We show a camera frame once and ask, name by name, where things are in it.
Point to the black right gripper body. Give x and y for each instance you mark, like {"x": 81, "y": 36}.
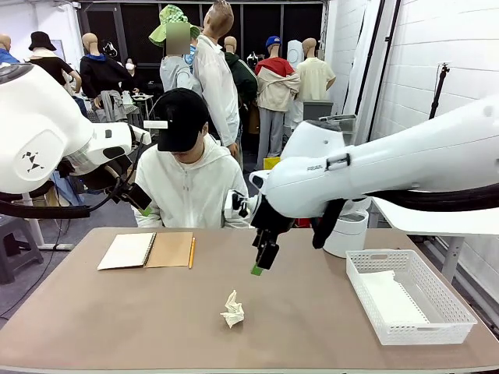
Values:
{"x": 271, "y": 218}

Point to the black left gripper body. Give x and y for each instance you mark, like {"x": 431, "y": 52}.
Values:
{"x": 97, "y": 177}

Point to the spiral notebook brown cover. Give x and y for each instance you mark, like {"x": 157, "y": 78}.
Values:
{"x": 124, "y": 251}

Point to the white paper ball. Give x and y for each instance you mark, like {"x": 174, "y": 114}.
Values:
{"x": 234, "y": 311}

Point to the yellow pencil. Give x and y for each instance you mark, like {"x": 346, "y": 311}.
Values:
{"x": 192, "y": 253}

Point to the white paper sheet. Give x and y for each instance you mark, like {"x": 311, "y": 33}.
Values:
{"x": 390, "y": 300}

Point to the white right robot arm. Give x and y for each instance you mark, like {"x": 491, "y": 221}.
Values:
{"x": 390, "y": 167}

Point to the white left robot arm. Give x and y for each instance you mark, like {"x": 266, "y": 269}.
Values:
{"x": 39, "y": 124}

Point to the blue cloth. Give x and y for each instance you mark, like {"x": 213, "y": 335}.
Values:
{"x": 66, "y": 191}

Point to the yellow recycling bin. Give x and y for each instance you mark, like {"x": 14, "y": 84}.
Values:
{"x": 271, "y": 163}

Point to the person in white hoodie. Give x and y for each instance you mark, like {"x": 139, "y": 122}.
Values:
{"x": 191, "y": 187}

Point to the white round trash bin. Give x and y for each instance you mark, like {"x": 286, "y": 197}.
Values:
{"x": 351, "y": 237}

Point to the black baseball cap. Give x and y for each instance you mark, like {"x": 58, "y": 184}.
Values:
{"x": 181, "y": 121}

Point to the background table with items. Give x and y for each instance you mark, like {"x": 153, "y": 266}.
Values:
{"x": 142, "y": 97}

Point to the grey plastic stool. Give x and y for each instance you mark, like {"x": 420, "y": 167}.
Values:
{"x": 19, "y": 233}

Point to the mannequin in black hoodie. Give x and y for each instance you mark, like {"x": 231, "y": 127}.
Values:
{"x": 101, "y": 74}

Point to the background person with mask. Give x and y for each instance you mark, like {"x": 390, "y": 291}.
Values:
{"x": 130, "y": 66}

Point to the grey cabinet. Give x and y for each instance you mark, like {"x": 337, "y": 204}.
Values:
{"x": 316, "y": 111}

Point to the mannequin in black top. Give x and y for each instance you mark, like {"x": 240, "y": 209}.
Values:
{"x": 52, "y": 66}

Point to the grey metal pot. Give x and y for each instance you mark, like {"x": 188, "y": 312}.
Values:
{"x": 343, "y": 118}

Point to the mannequin in red beige jacket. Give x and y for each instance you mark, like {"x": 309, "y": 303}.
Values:
{"x": 277, "y": 89}

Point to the mannequin in grey vest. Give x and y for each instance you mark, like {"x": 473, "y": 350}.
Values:
{"x": 177, "y": 74}

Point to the mannequin in dark green jacket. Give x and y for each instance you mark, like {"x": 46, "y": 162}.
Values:
{"x": 243, "y": 78}

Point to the tall mannequin white shirt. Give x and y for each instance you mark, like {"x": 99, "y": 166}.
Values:
{"x": 214, "y": 78}

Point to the white perforated plastic basket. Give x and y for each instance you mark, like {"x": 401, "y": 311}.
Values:
{"x": 390, "y": 335}

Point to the mannequin in cream shirt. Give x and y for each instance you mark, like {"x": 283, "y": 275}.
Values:
{"x": 313, "y": 78}

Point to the black bucket hat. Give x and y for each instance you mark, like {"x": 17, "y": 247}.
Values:
{"x": 41, "y": 39}

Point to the mannequin in blue shirt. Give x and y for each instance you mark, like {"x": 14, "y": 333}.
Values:
{"x": 6, "y": 56}

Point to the green checked sun hat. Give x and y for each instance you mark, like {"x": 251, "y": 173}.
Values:
{"x": 165, "y": 15}

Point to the large white table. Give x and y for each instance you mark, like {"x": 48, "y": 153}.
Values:
{"x": 448, "y": 226}

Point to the blue cap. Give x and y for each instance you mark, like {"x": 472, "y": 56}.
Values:
{"x": 273, "y": 40}

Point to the black tripod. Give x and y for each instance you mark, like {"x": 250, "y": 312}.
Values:
{"x": 438, "y": 93}

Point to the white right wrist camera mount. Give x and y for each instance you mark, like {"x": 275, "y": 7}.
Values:
{"x": 230, "y": 204}

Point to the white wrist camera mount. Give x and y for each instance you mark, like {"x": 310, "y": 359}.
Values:
{"x": 140, "y": 136}
{"x": 230, "y": 204}

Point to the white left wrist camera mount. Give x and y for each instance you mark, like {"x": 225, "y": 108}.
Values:
{"x": 140, "y": 136}

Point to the white table leg frame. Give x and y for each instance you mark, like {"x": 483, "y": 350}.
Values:
{"x": 37, "y": 230}

